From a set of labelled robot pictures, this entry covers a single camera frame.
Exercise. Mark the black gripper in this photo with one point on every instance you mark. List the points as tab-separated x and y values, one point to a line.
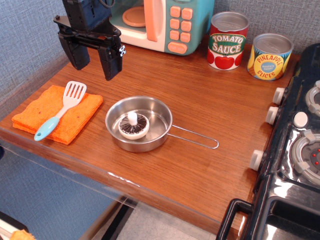
74	43

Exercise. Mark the white spatula with blue handle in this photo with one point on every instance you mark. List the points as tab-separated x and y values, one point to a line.
72	96

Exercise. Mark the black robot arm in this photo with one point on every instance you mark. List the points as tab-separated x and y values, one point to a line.
87	25

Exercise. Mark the small steel pan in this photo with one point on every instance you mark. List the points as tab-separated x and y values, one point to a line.
161	122

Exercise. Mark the toy mushroom slice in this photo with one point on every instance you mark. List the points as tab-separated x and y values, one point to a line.
134	126

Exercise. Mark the teal toy microwave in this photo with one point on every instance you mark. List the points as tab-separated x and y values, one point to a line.
169	26

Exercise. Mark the tomato sauce can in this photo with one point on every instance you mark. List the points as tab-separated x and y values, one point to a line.
227	38

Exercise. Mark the pineapple slices can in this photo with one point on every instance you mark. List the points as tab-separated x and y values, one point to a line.
269	56

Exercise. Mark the white stove knob middle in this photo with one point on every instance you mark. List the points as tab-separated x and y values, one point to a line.
271	115

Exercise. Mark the white stove knob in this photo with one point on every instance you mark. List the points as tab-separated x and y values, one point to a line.
271	115
256	159
278	95

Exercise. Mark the white stove knob top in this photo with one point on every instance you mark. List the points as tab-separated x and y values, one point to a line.
278	95

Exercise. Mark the white stove knob bottom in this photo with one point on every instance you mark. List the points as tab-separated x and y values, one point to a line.
256	159

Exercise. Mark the orange fuzzy object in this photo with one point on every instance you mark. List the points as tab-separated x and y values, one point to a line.
22	235

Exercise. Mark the white round stove button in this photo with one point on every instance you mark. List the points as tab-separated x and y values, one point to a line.
300	119

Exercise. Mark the black toy stove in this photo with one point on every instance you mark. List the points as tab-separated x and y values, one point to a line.
286	194

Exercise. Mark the black oven door handle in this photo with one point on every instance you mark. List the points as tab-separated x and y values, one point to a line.
235	205

